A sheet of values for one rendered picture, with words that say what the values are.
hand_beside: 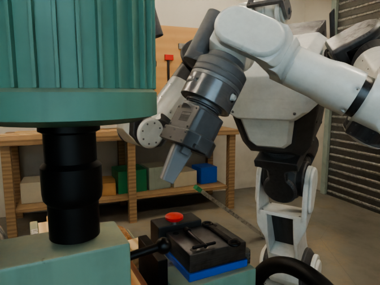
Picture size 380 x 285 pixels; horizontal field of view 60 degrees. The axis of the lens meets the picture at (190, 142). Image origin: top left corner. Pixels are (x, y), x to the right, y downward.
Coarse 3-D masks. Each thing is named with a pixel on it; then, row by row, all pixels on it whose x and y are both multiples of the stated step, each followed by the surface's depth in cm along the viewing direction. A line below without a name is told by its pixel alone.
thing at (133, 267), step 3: (132, 264) 50; (132, 267) 49; (135, 267) 49; (132, 270) 49; (135, 270) 49; (138, 270) 49; (135, 273) 48; (138, 273) 48; (138, 276) 47; (141, 276) 47; (138, 279) 46; (141, 279) 46; (141, 282) 46; (144, 282) 46
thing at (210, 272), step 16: (160, 224) 54; (176, 224) 54; (192, 224) 55; (176, 240) 50; (192, 240) 50; (208, 240) 50; (224, 240) 50; (240, 240) 50; (176, 256) 50; (192, 256) 46; (208, 256) 47; (224, 256) 48; (240, 256) 50; (192, 272) 46; (208, 272) 47; (224, 272) 49
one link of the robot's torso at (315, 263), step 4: (264, 248) 119; (264, 252) 118; (260, 256) 119; (316, 256) 111; (260, 260) 119; (312, 260) 110; (316, 260) 111; (312, 264) 109; (316, 264) 110; (320, 264) 112; (316, 268) 109; (320, 268) 113; (320, 272) 113; (268, 280) 121; (272, 280) 121; (264, 284) 118; (268, 284) 118; (272, 284) 118; (276, 284) 119; (280, 284) 119; (284, 284) 119
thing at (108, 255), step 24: (0, 240) 34; (24, 240) 34; (48, 240) 34; (96, 240) 34; (120, 240) 34; (0, 264) 30; (24, 264) 30; (48, 264) 31; (72, 264) 32; (96, 264) 33; (120, 264) 34
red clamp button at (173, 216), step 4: (172, 212) 55; (176, 212) 55; (168, 216) 53; (172, 216) 53; (176, 216) 53; (180, 216) 54; (168, 220) 53; (172, 220) 53; (176, 220) 53; (180, 220) 53
